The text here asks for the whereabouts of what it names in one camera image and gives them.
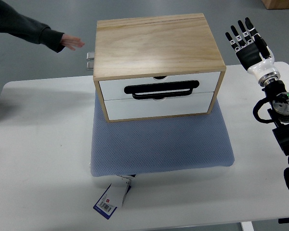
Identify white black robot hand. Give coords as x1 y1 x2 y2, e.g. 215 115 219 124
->
225 17 280 87

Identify person's bare hand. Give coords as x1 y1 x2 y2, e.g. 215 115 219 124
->
60 34 85 51

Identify white drawer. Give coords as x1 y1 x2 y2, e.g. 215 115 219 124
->
99 72 220 101

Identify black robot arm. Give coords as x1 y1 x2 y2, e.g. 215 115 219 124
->
253 80 289 190

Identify dark grey sleeved forearm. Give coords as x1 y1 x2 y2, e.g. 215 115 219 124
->
0 0 64 53

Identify wooden drawer cabinet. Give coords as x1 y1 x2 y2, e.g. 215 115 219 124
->
93 13 226 122

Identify silver metal clamps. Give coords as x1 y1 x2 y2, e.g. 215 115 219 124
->
86 51 95 70

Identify wooden box corner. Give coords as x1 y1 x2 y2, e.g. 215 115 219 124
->
262 0 289 10

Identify blue grey cushion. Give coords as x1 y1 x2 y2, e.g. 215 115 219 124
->
91 100 235 177

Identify blue white product tag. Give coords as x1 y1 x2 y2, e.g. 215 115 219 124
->
93 175 136 219

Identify black table control panel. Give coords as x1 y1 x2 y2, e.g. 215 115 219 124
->
278 218 289 224

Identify white table leg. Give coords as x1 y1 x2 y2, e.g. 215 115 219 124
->
240 221 254 231

